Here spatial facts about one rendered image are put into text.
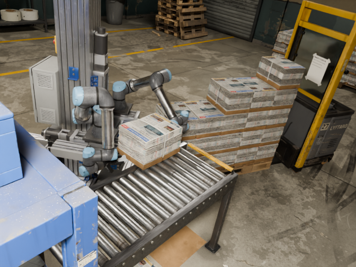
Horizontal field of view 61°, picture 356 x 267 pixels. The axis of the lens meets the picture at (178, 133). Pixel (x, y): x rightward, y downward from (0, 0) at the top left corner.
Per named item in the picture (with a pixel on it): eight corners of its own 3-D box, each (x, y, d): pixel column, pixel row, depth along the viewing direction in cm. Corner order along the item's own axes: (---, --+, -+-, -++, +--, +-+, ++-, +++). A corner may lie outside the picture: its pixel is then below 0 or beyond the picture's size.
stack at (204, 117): (148, 169, 339) (154, 102, 297) (233, 154, 389) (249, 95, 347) (161, 192, 310) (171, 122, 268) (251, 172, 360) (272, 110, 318)
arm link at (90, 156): (99, 145, 199) (99, 159, 204) (81, 146, 195) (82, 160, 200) (100, 152, 193) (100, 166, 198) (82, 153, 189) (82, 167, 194)
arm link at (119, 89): (109, 96, 275) (109, 82, 268) (119, 92, 285) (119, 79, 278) (118, 100, 270) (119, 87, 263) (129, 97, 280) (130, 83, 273)
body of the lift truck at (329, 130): (266, 141, 430) (283, 89, 389) (294, 136, 453) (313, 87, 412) (301, 170, 378) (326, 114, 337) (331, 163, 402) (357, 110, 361)
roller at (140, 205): (115, 184, 202) (116, 178, 199) (166, 226, 177) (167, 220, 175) (109, 187, 198) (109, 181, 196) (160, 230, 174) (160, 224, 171)
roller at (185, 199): (145, 166, 219) (143, 163, 215) (195, 202, 195) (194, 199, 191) (141, 171, 218) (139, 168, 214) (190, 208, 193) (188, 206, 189)
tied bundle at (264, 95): (228, 97, 334) (232, 77, 322) (249, 95, 346) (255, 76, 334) (248, 113, 305) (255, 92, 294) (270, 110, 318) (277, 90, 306)
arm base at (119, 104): (107, 108, 276) (108, 98, 271) (112, 101, 289) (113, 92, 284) (124, 111, 275) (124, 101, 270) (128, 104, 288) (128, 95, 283)
